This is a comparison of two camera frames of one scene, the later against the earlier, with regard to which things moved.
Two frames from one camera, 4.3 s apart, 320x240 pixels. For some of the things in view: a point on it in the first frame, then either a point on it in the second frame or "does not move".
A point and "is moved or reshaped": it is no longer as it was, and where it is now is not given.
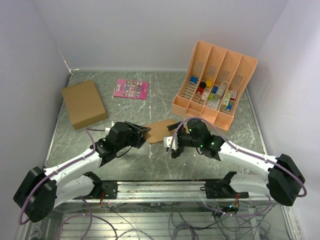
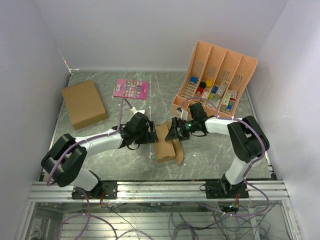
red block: x=199 y=90 does not move
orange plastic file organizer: x=215 y=80 does not move
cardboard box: x=159 y=131 is moved or reshaped
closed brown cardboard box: x=84 y=104 does not move
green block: x=211 y=97 does not move
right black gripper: x=180 y=149 -> x=173 y=132
